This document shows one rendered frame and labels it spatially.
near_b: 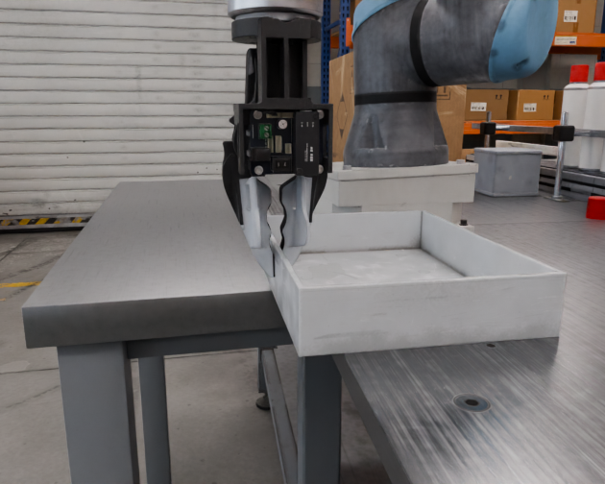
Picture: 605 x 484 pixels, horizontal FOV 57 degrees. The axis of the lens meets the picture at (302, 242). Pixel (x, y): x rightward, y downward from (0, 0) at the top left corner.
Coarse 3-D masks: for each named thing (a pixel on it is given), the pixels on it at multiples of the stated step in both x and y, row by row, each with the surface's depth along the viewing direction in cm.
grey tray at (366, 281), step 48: (336, 240) 66; (384, 240) 67; (432, 240) 64; (480, 240) 53; (288, 288) 42; (336, 288) 38; (384, 288) 39; (432, 288) 40; (480, 288) 40; (528, 288) 41; (336, 336) 39; (384, 336) 40; (432, 336) 40; (480, 336) 41; (528, 336) 42
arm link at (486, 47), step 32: (448, 0) 66; (480, 0) 63; (512, 0) 62; (544, 0) 64; (448, 32) 67; (480, 32) 64; (512, 32) 62; (544, 32) 66; (448, 64) 69; (480, 64) 67; (512, 64) 65
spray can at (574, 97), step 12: (576, 72) 112; (588, 72) 112; (576, 84) 112; (564, 96) 114; (576, 96) 112; (564, 108) 114; (576, 108) 112; (576, 120) 113; (576, 144) 114; (576, 156) 114
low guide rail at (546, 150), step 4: (496, 140) 154; (500, 140) 154; (496, 144) 154; (500, 144) 152; (504, 144) 150; (508, 144) 148; (512, 144) 146; (516, 144) 144; (520, 144) 142; (524, 144) 140; (528, 144) 139; (532, 144) 137; (536, 144) 137; (528, 148) 139; (532, 148) 137; (536, 148) 135; (540, 148) 134; (544, 148) 132; (548, 148) 130; (552, 148) 129; (556, 148) 127; (544, 152) 132; (548, 152) 130; (552, 152) 129; (556, 152) 127
